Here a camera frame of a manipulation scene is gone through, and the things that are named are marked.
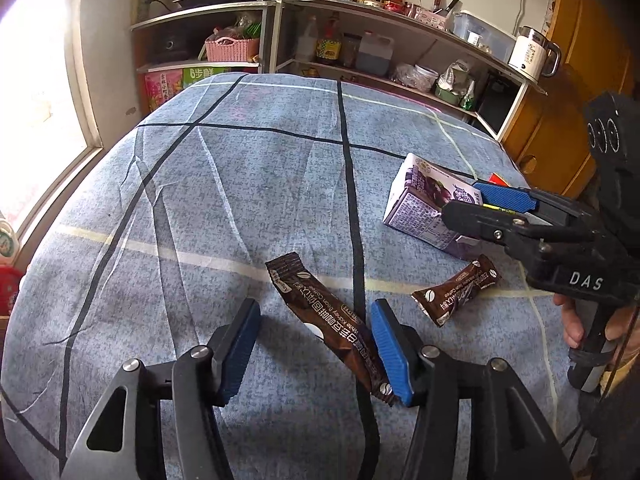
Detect small white shelf unit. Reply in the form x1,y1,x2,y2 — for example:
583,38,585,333
129,0,276,116

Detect purple milk carton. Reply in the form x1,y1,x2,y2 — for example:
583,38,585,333
382,152,488,261

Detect red plastic container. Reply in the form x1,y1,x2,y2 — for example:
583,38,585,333
0,266,25,316

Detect clear plastic storage box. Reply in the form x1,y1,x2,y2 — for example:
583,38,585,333
452,10,517,63

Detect black rice cooker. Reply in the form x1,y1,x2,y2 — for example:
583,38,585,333
150,30,193,61

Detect dark liquid plastic jug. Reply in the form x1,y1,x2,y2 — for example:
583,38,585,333
355,31,396,76

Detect pink woven basket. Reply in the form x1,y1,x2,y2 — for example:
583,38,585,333
205,36,262,63

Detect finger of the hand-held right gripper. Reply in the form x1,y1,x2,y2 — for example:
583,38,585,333
472,181,601,227
441,201,606,249

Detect white plastic tub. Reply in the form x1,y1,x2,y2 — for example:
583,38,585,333
412,65,440,93

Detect white and green food bags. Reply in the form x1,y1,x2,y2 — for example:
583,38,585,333
437,60,478,111

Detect pink utensil holder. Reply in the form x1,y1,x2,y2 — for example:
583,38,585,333
415,7,448,30

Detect white electric kettle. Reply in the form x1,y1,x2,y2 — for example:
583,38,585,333
507,26,562,82

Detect clear plastic bottle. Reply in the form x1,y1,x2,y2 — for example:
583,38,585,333
295,15,321,63

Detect yellow label oil bottle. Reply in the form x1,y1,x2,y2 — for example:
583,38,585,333
315,17,345,65

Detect person's right hand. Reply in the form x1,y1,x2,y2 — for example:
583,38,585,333
554,294,640,361

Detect dark glass jar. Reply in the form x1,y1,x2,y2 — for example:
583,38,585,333
340,34,362,68

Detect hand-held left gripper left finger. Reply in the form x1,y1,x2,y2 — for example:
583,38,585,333
60,297,262,480

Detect pink and green cardboard box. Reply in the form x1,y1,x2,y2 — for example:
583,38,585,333
144,65,261,113

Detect large white shelf unit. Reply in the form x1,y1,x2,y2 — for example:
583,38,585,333
252,0,548,141

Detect short brown coffee sachet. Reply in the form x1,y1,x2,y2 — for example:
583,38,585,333
411,254,502,328

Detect crumpled plastic bag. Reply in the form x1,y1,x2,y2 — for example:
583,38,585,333
390,62,426,92

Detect window frame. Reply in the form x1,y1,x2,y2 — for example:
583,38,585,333
0,0,106,261

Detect person's right forearm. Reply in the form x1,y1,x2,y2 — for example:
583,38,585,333
575,350,640,461

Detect long brown coffee sachet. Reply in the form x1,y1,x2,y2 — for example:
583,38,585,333
265,252,401,407

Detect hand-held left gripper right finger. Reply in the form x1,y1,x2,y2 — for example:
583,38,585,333
370,299,573,480

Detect wooden door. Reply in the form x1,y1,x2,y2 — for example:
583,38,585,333
500,0,636,198

